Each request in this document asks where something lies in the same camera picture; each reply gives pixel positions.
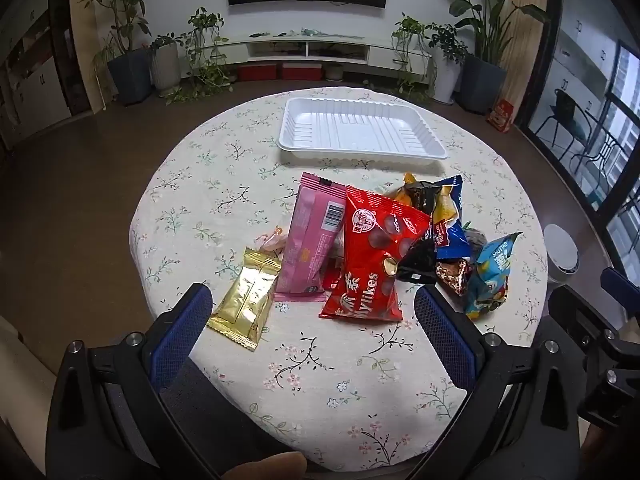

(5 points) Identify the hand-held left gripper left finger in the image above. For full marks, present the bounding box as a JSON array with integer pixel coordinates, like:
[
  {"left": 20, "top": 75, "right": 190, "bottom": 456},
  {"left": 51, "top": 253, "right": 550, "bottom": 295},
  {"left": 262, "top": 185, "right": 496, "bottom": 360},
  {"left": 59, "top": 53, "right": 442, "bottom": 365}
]
[{"left": 47, "top": 282, "right": 214, "bottom": 480}]

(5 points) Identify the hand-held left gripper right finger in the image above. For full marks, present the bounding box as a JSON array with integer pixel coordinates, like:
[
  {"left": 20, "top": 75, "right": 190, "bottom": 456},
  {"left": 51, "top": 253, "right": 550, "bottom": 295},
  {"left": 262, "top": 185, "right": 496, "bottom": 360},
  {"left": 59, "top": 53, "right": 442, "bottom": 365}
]
[{"left": 413, "top": 284, "right": 583, "bottom": 480}]

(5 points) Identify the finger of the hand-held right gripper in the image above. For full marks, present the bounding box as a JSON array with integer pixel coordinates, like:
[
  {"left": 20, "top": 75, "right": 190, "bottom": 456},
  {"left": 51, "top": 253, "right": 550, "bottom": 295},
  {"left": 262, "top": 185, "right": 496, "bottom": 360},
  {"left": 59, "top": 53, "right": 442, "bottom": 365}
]
[
  {"left": 600, "top": 266, "right": 640, "bottom": 321},
  {"left": 547, "top": 284, "right": 623, "bottom": 361}
]

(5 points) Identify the brown foil candy packet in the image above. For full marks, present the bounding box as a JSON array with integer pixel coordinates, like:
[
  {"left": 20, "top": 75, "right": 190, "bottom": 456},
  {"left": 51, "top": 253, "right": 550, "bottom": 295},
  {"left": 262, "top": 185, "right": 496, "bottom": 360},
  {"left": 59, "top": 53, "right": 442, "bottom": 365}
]
[{"left": 435, "top": 257, "right": 473, "bottom": 298}]

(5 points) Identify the light blue panda packet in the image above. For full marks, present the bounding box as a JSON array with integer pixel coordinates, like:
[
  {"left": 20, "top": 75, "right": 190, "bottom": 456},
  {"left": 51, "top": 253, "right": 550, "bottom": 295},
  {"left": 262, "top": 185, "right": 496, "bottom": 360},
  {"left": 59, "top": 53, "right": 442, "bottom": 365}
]
[{"left": 462, "top": 231, "right": 523, "bottom": 321}]

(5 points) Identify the gold snack packet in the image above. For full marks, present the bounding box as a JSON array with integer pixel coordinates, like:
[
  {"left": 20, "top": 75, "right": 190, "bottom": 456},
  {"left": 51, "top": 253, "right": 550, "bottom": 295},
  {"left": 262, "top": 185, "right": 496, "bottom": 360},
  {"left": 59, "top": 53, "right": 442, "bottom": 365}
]
[{"left": 206, "top": 247, "right": 283, "bottom": 352}]

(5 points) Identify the black triangular snack packet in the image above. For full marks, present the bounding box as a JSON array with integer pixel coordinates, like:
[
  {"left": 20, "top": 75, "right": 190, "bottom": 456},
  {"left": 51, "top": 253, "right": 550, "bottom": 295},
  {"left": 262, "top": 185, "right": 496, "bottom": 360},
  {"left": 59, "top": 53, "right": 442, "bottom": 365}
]
[{"left": 397, "top": 232, "right": 443, "bottom": 283}]

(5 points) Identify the blue and yellow snack packet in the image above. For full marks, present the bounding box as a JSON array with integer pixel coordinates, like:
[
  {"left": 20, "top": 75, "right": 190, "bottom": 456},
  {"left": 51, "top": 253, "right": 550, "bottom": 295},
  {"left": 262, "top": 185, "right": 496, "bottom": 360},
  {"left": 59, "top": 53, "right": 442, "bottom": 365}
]
[{"left": 432, "top": 175, "right": 473, "bottom": 261}]

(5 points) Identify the clear packet orange print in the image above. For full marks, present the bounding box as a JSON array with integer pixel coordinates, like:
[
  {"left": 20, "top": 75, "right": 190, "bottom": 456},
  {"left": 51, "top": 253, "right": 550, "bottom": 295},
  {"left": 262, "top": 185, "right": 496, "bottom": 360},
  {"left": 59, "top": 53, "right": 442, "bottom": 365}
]
[{"left": 255, "top": 227, "right": 288, "bottom": 261}]

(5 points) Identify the dark brown snack packet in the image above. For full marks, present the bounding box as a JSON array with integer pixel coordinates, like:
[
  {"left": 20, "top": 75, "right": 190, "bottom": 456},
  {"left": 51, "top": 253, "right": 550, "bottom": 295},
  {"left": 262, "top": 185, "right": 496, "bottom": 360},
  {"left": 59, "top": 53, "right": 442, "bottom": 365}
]
[{"left": 400, "top": 180, "right": 443, "bottom": 213}]

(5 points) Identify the pink snack packet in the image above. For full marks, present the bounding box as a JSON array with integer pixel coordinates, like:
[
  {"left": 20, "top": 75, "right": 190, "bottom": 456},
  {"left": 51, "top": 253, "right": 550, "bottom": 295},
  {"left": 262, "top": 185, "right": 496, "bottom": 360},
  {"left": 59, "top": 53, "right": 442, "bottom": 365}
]
[{"left": 274, "top": 172, "right": 348, "bottom": 303}]

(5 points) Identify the white plastic tray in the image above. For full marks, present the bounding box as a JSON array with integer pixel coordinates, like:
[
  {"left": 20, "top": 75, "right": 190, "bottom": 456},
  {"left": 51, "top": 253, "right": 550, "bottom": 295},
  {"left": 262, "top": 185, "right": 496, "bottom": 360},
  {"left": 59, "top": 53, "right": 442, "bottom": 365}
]
[{"left": 277, "top": 97, "right": 448, "bottom": 161}]

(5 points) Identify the person's left hand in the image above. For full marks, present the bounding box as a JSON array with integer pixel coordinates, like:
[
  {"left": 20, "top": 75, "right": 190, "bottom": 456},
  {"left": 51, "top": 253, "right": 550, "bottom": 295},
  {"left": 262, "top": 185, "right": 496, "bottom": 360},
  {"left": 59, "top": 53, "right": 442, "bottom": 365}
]
[{"left": 222, "top": 452, "right": 308, "bottom": 480}]

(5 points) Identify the floral tablecloth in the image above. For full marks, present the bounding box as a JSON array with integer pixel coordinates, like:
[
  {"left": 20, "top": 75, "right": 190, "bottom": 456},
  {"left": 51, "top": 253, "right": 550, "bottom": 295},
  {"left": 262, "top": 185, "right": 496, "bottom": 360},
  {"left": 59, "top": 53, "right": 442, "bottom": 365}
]
[{"left": 129, "top": 87, "right": 548, "bottom": 473}]

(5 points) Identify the black balcony chair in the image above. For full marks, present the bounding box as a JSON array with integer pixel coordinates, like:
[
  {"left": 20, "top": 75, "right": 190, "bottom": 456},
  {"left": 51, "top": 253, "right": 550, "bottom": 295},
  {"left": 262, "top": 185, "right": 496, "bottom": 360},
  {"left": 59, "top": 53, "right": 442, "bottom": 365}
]
[{"left": 537, "top": 89, "right": 608, "bottom": 161}]

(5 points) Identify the red gift bag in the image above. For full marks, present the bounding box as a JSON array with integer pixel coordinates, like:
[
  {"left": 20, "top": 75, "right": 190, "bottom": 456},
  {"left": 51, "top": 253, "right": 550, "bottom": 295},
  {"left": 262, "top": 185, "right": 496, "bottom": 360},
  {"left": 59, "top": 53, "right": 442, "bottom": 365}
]
[{"left": 487, "top": 99, "right": 515, "bottom": 133}]

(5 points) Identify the large-leaf plant in dark pot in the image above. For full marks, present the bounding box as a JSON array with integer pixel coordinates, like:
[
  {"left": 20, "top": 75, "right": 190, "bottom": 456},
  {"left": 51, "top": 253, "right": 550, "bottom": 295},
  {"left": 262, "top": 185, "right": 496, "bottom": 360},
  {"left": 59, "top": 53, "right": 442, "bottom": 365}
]
[{"left": 432, "top": 0, "right": 551, "bottom": 115}]

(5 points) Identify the plant in smooth white pot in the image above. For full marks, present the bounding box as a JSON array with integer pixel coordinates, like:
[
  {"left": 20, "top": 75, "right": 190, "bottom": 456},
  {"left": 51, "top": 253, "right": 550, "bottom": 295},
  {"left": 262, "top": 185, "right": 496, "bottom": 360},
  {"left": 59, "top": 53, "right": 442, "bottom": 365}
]
[{"left": 427, "top": 22, "right": 468, "bottom": 106}]

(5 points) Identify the black framed glass door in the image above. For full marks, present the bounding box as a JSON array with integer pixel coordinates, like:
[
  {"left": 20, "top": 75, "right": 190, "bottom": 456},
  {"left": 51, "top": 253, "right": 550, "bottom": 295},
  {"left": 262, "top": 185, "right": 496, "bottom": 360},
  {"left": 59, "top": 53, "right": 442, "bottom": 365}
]
[{"left": 515, "top": 0, "right": 640, "bottom": 281}]

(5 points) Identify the leafy tree in dark pot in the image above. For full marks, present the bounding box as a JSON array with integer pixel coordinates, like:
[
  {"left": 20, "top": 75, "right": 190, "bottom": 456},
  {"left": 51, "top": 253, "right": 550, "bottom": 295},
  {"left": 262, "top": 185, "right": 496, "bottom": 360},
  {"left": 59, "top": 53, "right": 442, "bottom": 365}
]
[{"left": 82, "top": 0, "right": 153, "bottom": 106}]

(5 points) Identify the plant in white ribbed pot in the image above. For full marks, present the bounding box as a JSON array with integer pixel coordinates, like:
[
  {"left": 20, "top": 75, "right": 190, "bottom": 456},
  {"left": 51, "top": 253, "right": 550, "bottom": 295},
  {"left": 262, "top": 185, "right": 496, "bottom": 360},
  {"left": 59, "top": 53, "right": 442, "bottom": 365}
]
[{"left": 150, "top": 34, "right": 182, "bottom": 97}]

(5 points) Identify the red storage box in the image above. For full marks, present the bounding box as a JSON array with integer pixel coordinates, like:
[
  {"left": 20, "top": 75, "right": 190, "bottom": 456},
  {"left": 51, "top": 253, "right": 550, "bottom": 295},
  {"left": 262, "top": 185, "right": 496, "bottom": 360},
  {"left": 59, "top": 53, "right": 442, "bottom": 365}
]
[
  {"left": 237, "top": 64, "right": 278, "bottom": 82},
  {"left": 281, "top": 62, "right": 322, "bottom": 81}
]

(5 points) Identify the trailing green plant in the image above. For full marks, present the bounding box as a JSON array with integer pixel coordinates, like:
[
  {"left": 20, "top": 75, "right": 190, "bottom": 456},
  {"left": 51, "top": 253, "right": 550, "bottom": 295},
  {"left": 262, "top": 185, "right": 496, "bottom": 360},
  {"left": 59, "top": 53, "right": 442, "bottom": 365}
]
[
  {"left": 167, "top": 7, "right": 236, "bottom": 106},
  {"left": 391, "top": 14, "right": 433, "bottom": 96}
]

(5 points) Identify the white television console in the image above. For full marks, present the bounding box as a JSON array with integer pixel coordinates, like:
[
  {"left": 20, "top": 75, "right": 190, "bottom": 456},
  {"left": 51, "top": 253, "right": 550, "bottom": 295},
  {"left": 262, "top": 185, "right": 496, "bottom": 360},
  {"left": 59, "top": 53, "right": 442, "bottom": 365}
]
[{"left": 200, "top": 34, "right": 433, "bottom": 83}]

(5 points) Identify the white wall cabinet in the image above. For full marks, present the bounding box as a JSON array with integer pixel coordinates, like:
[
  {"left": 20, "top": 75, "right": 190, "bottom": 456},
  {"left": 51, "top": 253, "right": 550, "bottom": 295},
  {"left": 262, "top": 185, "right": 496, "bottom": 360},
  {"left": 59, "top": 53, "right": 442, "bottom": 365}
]
[{"left": 0, "top": 0, "right": 73, "bottom": 146}]

